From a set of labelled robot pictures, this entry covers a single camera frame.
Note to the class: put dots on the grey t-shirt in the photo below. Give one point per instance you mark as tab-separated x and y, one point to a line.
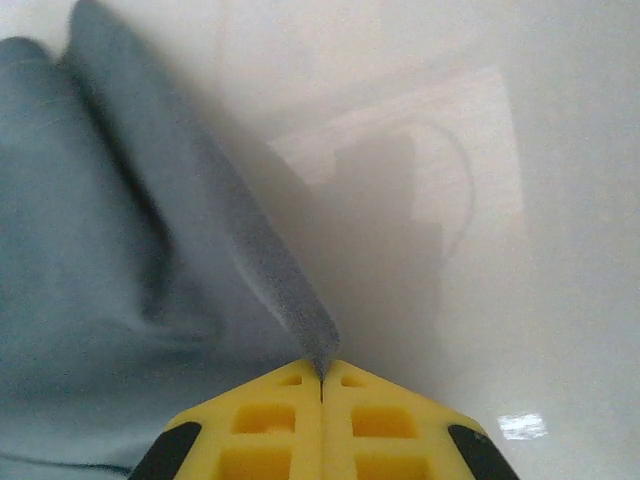
100	225

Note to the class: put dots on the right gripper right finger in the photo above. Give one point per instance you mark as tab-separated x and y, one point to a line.
337	425

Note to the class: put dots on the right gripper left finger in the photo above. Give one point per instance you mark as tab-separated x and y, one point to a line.
305	425

